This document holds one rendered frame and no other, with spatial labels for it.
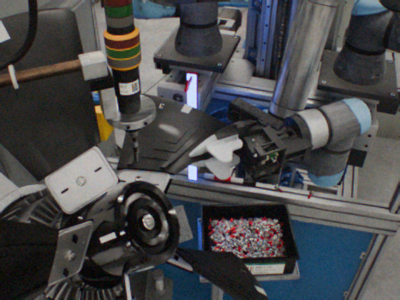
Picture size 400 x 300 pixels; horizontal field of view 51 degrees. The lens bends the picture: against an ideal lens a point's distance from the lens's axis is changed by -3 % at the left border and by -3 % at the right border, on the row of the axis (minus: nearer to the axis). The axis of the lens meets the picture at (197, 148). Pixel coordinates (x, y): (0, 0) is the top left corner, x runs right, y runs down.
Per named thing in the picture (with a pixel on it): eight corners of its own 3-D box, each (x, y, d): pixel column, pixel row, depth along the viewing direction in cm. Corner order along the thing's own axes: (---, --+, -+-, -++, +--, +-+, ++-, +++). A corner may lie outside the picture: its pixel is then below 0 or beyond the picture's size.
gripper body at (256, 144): (256, 156, 71) (317, 136, 74) (233, 122, 76) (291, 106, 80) (251, 185, 76) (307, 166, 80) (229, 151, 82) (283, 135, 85)
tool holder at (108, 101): (96, 139, 56) (84, 73, 49) (86, 109, 61) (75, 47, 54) (162, 123, 58) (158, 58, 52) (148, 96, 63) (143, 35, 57)
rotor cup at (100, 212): (110, 309, 63) (171, 295, 56) (35, 253, 57) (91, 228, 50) (141, 235, 74) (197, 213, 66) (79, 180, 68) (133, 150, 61)
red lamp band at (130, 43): (108, 52, 50) (107, 43, 49) (101, 37, 53) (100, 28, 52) (144, 46, 51) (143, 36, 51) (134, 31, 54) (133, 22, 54)
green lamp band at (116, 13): (108, 19, 48) (106, 9, 47) (101, 8, 50) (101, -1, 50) (136, 14, 49) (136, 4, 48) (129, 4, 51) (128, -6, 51)
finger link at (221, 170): (199, 181, 72) (248, 164, 75) (186, 157, 76) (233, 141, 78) (200, 193, 75) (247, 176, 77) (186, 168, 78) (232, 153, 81)
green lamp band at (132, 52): (110, 62, 51) (108, 53, 50) (102, 46, 54) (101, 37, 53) (145, 55, 52) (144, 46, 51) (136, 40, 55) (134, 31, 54)
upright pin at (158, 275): (153, 293, 82) (151, 276, 78) (156, 284, 84) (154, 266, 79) (163, 296, 82) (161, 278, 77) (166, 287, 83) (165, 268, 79)
